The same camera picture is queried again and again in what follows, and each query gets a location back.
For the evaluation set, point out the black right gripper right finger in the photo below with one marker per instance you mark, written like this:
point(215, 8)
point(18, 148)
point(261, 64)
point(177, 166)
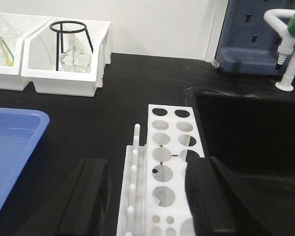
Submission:
point(220, 207)

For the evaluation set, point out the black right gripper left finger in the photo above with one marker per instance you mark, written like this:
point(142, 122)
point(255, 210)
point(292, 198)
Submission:
point(78, 208)

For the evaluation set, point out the white test tube rack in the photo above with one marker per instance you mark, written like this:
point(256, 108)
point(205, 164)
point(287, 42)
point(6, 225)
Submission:
point(153, 200)

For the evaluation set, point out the black sink basin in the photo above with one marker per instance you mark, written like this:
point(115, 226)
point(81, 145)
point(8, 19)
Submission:
point(251, 139)

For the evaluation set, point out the blue plastic tray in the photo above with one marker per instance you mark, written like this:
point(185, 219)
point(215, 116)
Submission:
point(20, 131)

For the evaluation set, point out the white right storage bin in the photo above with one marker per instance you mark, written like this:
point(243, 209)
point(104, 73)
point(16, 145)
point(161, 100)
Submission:
point(39, 60)

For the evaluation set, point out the white storage bin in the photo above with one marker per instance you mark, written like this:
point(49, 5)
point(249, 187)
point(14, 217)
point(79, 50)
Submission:
point(39, 60)
point(10, 77)

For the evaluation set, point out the yellow and green droppers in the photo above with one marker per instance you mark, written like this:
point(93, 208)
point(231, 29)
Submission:
point(7, 52)

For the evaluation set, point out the glass beaker in middle bin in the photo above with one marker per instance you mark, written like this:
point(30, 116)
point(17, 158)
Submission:
point(8, 41)

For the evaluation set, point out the white middle storage bin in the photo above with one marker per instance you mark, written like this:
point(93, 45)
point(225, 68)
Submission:
point(10, 77)

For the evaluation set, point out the white lab faucet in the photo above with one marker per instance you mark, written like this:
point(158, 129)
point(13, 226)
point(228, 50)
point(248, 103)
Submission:
point(283, 22)

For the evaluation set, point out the black wire tripod stand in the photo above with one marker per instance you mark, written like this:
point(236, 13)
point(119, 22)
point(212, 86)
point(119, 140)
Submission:
point(63, 29)

